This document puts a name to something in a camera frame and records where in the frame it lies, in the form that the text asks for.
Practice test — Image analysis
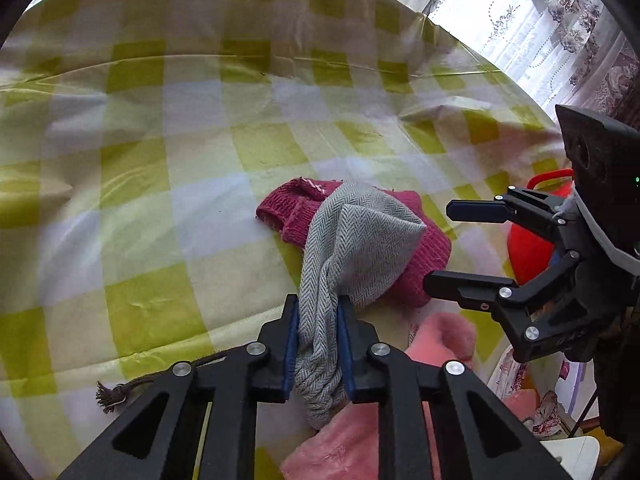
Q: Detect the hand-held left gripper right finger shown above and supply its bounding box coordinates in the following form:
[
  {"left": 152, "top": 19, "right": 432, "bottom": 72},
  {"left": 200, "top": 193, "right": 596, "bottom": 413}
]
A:
[{"left": 337, "top": 294, "right": 573, "bottom": 480}]

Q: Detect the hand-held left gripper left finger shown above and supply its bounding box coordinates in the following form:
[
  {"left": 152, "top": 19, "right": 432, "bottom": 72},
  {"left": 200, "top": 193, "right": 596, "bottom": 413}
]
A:
[{"left": 57, "top": 294, "right": 302, "bottom": 480}]

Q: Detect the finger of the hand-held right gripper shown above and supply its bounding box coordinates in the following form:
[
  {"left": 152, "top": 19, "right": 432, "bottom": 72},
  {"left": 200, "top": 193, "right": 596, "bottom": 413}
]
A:
[
  {"left": 445, "top": 186, "right": 569, "bottom": 242},
  {"left": 422, "top": 249, "right": 583, "bottom": 363}
]

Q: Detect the grey herringbone cloth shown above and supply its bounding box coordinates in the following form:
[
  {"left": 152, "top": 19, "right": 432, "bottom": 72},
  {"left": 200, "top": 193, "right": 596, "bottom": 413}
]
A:
[{"left": 295, "top": 181, "right": 428, "bottom": 431}]

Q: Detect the maroon knit garment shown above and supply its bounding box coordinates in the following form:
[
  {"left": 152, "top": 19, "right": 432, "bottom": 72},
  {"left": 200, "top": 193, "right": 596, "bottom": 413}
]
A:
[{"left": 256, "top": 176, "right": 453, "bottom": 308}]

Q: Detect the red plastic basket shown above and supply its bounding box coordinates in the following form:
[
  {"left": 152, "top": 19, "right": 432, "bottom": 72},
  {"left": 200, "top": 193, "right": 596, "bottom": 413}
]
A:
[{"left": 507, "top": 169, "right": 576, "bottom": 286}]

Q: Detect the pink lace-edged curtain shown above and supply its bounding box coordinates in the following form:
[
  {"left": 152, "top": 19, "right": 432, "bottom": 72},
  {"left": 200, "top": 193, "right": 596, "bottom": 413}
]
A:
[{"left": 545, "top": 0, "right": 640, "bottom": 121}]

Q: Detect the pink fluffy cloth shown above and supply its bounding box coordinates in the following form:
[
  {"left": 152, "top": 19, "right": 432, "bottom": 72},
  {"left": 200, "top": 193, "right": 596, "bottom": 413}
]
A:
[{"left": 280, "top": 311, "right": 541, "bottom": 480}]

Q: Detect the red white floral scarf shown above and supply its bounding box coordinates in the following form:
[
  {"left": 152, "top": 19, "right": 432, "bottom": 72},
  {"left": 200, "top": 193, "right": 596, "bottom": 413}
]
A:
[{"left": 487, "top": 350, "right": 576, "bottom": 441}]

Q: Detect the sheer lace curtain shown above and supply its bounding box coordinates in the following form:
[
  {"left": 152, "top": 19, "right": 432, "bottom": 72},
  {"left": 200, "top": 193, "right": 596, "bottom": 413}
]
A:
[{"left": 300, "top": 0, "right": 601, "bottom": 111}]

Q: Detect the white ribbed plastic device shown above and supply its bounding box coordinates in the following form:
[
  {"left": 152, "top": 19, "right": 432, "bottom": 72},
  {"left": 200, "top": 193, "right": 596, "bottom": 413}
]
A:
[{"left": 540, "top": 435, "right": 601, "bottom": 480}]

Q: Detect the yellow checkered tablecloth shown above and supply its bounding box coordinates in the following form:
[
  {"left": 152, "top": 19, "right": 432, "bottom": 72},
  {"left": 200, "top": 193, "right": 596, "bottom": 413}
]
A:
[{"left": 0, "top": 0, "right": 571, "bottom": 471}]

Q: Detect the brown tassel cord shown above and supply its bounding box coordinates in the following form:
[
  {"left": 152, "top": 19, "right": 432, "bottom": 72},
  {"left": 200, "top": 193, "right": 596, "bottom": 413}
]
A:
[{"left": 95, "top": 350, "right": 231, "bottom": 413}]

